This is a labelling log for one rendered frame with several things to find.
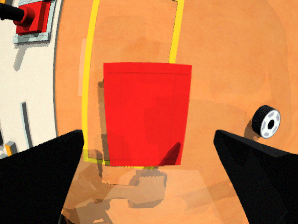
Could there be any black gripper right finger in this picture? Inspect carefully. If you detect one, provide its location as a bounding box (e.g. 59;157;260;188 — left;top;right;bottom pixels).
213;129;298;224

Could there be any black toy wheel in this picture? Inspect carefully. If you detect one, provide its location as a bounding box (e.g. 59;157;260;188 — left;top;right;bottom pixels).
251;104;281;139

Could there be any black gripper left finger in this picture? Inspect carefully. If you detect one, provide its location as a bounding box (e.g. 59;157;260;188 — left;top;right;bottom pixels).
0;129;85;224

